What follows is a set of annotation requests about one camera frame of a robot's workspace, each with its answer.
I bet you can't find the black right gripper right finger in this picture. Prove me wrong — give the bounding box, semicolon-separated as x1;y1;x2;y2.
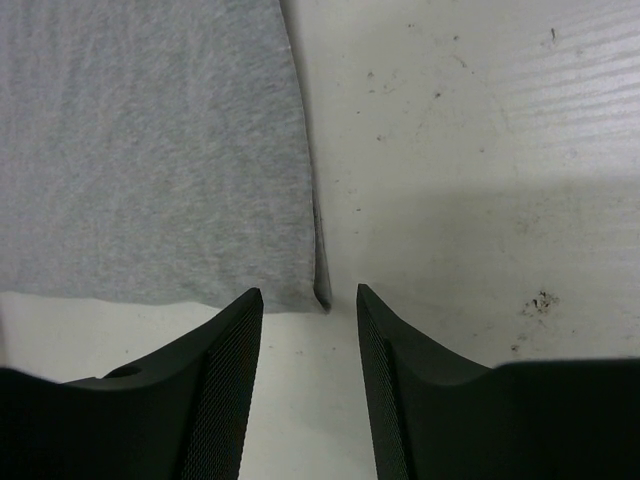
356;284;639;479

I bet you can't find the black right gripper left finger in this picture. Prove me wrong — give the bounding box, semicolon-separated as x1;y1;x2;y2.
1;288;263;479

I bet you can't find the grey tank top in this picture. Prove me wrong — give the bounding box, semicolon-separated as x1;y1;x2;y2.
1;1;331;313

